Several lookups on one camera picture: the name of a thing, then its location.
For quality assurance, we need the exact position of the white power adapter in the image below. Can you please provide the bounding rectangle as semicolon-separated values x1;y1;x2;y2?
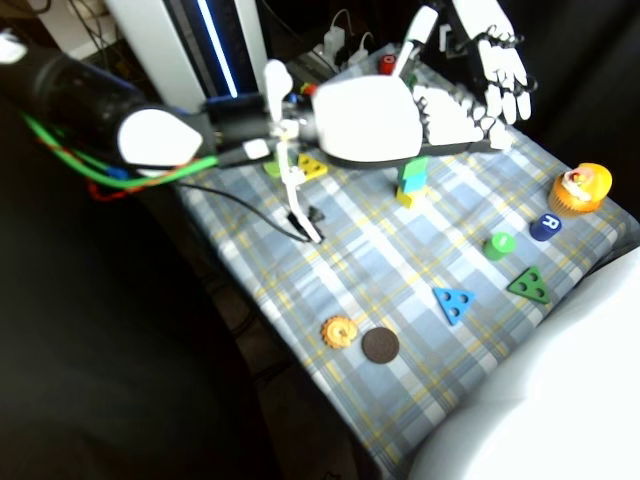
323;27;351;57
348;32;375;66

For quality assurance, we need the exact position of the yellow cube block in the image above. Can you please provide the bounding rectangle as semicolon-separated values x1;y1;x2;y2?
395;187;429;210

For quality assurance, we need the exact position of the yellow triangle block with holes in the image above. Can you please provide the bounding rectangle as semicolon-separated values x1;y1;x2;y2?
297;153;329;181

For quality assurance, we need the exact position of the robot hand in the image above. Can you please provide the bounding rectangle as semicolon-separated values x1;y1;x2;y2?
308;74;515;174
394;0;539;126

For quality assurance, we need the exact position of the white tower with blue light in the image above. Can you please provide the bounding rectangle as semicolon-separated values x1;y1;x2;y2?
104;0;271;101

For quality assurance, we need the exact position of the green cylinder block minus sign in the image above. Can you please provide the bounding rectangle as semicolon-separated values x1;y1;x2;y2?
482;231;518;262

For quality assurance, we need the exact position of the blue plaid tablecloth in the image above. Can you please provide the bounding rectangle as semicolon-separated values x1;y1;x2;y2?
177;42;629;476

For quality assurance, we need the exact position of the navy cylinder block letter R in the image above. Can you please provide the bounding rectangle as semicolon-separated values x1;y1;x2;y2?
529;213;563;243

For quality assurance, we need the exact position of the green cube block letter X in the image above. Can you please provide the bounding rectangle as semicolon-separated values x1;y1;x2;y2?
398;156;431;180

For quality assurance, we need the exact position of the toy cupcake with yellow peach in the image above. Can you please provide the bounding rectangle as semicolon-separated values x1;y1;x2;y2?
548;162;614;219

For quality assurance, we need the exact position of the white robot body shell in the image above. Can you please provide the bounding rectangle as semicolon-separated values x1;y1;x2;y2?
407;247;640;480

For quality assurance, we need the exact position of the tan swirl toy biscuit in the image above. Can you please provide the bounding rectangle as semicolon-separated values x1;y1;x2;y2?
320;315;359;350

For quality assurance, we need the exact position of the blue triangle block with holes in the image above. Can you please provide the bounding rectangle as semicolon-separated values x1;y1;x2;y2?
432;287;477;327

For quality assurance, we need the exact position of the brown chocolate toy cookie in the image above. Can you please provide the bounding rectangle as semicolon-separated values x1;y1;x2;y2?
361;326;401;366

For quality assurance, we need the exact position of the green triangle block with holes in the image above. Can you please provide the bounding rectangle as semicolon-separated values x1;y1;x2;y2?
506;266;551;305

